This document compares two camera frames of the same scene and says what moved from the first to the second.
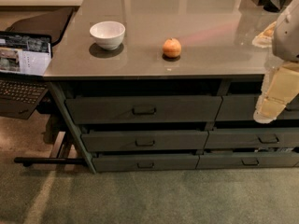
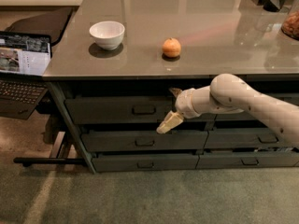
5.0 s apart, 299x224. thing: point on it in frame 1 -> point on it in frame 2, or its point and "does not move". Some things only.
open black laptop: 24,58 does not move
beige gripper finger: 268,110 -> 172,119
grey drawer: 241,161 does not move
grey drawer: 144,110 does not move
